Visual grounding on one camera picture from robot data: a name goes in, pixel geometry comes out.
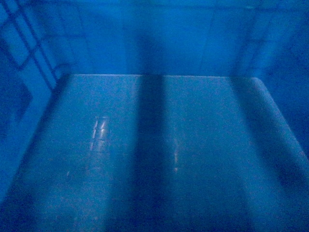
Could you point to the blue plastic crate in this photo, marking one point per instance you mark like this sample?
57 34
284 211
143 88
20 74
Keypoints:
154 115

